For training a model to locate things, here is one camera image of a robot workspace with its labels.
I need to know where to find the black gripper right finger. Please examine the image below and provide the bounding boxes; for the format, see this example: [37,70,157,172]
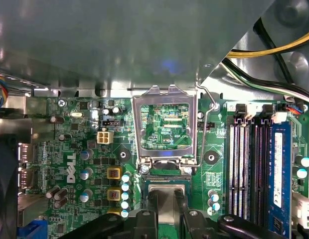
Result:
[174,188,284,239]

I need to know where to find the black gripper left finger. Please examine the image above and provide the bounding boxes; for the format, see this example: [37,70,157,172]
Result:
[58,189,159,239]

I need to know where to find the silver CPU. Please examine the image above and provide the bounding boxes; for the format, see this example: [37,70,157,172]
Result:
[148,183,187,226]

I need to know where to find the metal socket cover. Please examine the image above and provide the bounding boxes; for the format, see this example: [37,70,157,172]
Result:
[131,85,198,173]

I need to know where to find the CPU socket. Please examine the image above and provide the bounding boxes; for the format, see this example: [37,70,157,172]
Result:
[140,173,194,225]

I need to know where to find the RAM slot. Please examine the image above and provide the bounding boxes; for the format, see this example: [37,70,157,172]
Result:
[240,111,252,220]
[253,104,272,227]
[229,103,246,217]

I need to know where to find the green motherboard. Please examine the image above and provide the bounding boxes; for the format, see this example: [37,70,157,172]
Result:
[24,96,309,239]

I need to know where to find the white four-pin connector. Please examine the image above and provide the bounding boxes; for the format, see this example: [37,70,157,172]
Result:
[96,130,114,145]

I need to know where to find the blue RAM stick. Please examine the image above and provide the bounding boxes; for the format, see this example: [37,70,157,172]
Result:
[268,112,294,239]

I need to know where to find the white plastic connector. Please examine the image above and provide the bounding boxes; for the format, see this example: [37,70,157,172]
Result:
[291,191,309,230]

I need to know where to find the blue VGA port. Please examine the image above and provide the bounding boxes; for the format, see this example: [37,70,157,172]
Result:
[17,219,48,239]

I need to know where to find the metal rear port block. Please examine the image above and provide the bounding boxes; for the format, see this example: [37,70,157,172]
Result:
[17,141,37,190]

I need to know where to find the black case fan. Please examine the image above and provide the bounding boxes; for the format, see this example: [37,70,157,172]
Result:
[0,134,19,239]

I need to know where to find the grey power supply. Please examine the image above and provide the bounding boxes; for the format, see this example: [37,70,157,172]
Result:
[0,0,277,98]

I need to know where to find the black PC case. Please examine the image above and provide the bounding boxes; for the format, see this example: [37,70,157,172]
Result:
[0,0,309,135]

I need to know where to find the coloured fan wires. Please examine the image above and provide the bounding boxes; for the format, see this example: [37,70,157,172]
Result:
[0,72,9,110]

